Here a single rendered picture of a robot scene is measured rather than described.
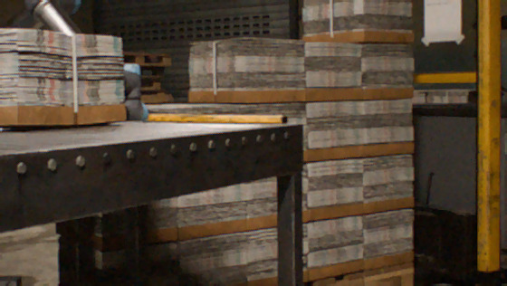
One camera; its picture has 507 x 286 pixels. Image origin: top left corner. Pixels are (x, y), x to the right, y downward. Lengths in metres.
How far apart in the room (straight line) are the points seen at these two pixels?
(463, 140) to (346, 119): 0.79
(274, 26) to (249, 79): 7.42
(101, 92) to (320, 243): 1.35
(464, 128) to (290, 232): 1.90
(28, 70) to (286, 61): 1.32
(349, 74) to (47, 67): 1.54
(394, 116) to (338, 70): 0.36
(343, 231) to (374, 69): 0.66
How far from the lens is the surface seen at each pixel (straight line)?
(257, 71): 2.90
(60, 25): 2.46
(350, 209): 3.21
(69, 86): 1.99
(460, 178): 3.81
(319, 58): 3.08
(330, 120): 3.12
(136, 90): 2.48
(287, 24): 10.18
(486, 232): 3.57
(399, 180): 3.39
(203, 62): 3.08
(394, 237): 3.42
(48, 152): 1.30
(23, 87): 1.90
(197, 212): 2.78
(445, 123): 3.85
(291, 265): 2.01
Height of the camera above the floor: 0.90
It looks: 3 degrees down
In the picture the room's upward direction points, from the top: 1 degrees counter-clockwise
